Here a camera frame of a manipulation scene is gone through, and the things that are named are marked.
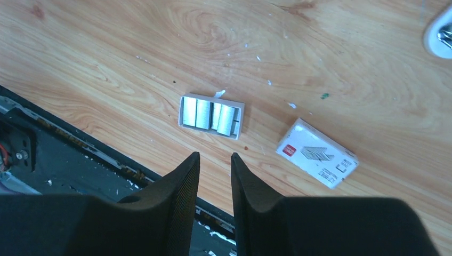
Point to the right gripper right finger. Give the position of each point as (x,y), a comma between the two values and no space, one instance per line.
(269,223)

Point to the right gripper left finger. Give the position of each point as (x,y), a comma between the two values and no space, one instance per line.
(156,220)

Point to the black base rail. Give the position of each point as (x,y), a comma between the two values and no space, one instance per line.
(50,157)

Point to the white staple box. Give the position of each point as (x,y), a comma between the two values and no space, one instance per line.
(318,155)

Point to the white staple tray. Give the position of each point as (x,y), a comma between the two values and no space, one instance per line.
(211,115)

